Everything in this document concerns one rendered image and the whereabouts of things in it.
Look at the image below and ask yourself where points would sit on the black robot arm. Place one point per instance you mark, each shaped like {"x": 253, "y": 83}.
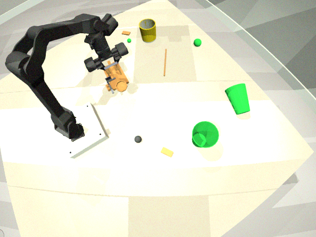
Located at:
{"x": 29, "y": 68}

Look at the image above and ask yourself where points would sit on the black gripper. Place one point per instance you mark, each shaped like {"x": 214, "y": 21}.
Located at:
{"x": 117, "y": 53}

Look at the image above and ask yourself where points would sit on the dark grey ball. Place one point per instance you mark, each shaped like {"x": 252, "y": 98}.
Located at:
{"x": 137, "y": 139}

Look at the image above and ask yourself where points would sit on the yellow tapered cup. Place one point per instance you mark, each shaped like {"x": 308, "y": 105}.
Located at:
{"x": 148, "y": 30}

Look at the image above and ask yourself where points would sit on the green cup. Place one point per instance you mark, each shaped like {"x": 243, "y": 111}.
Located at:
{"x": 205, "y": 134}
{"x": 237, "y": 96}

